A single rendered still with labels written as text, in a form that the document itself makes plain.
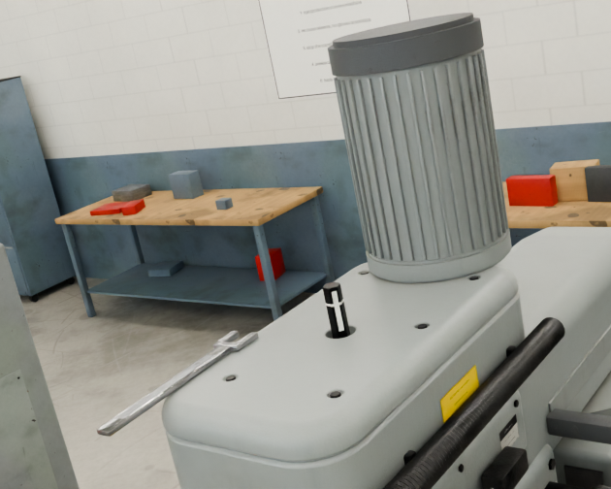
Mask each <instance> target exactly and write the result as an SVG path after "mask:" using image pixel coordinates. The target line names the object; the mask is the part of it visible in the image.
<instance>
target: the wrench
mask: <svg viewBox="0 0 611 489"><path fill-rule="evenodd" d="M238 337H239V332H238V331H232V332H230V333H229V334H228V335H226V336H225V337H223V338H222V339H220V340H219V341H218V342H216V343H215V344H214V345H213V348H214V349H213V350H212V351H210V352H209V353H207V354H206V355H204V356H203V357H202V358H200V359H199V360H197V361H196V362H194V363H193V364H191V365H190V366H188V367H187V368H185V369H184V370H183V371H181V372H180V373H178V374H177V375H175V376H173V377H172V378H170V379H169V380H167V381H166V382H165V383H163V384H162V385H160V386H159V387H157V388H156V389H154V390H153V391H151V392H150V393H148V394H147V395H146V396H144V397H143V398H141V399H140V400H138V401H137V402H136V403H135V404H133V405H132V406H130V407H129V408H127V409H126V410H124V411H123V412H121V413H120V414H118V415H117V416H115V417H114V418H112V419H111V420H110V421H108V422H107V423H105V424H104V425H102V426H101V427H99V428H98V429H97V434H98V435H102V436H107V437H110V436H112V435H113V434H115V433H116V432H118V431H119V430H120V429H122V428H123V427H125V426H126V425H128V424H129V423H130V422H132V421H133V420H135V419H136V418H137V417H139V416H140V415H142V414H143V413H145V412H146V411H147V410H149V409H150V408H152V407H153V406H155V405H156V404H158V403H159V402H161V401H162V400H163V399H165V398H166V397H168V396H169V395H171V394H172V393H173V392H175V391H176V390H178V389H179V387H181V386H182V385H184V384H185V383H187V382H188V381H189V380H191V379H192V378H194V377H195V376H197V375H198V374H200V373H201V372H203V371H204V370H205V369H207V368H208V367H210V366H211V365H213V364H214V363H215V362H217V361H218V360H220V359H221V358H222V357H224V356H225V355H227V354H228V353H230V352H231V351H240V350H241V349H243V348H245V347H247V346H248V345H249V344H251V343H252V342H254V341H255V340H257V339H258V338H259V337H258V333H255V332H252V333H249V334H248V335H246V336H245V337H243V338H242V339H241V340H239V341H238V342H232V341H234V340H235V339H237V338H238Z"/></svg>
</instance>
